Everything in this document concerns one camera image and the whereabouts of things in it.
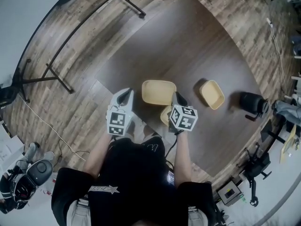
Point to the white whiteboard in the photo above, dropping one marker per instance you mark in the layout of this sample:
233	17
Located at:
18	20

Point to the white power strip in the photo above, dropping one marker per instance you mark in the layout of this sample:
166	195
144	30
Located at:
270	22

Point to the small yellow bowl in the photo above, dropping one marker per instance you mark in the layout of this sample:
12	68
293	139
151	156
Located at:
164	115

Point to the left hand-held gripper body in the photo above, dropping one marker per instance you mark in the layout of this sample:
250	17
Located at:
117	121

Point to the black stand with round base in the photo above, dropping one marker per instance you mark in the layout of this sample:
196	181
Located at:
254	201

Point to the large yellow square bowl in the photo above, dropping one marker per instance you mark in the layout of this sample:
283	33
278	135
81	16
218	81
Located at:
157	92

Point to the grey box device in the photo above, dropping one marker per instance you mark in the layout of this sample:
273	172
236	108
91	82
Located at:
229	193

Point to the person's black T-shirt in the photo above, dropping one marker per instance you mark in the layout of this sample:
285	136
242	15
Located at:
131	173

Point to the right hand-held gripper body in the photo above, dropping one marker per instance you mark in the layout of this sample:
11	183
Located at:
183	119

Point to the person's left forearm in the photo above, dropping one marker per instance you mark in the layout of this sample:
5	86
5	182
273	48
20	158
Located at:
98	154

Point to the dark waist-worn device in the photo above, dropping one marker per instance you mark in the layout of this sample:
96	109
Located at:
170	178

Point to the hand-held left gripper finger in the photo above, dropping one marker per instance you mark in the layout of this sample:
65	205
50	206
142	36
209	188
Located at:
116	100
130	102

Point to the black thermos jug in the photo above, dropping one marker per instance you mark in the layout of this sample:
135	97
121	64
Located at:
250	102

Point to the black bag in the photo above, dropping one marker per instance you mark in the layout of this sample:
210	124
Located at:
8	96

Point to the yellow-topped desk with black base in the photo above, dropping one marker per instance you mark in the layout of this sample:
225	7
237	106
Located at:
289	145

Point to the person's right forearm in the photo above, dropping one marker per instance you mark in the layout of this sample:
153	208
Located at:
181	159

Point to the black whiteboard stand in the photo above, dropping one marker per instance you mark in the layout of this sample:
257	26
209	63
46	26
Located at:
58	79

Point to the black office chair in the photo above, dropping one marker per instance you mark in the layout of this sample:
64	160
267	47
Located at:
258	166

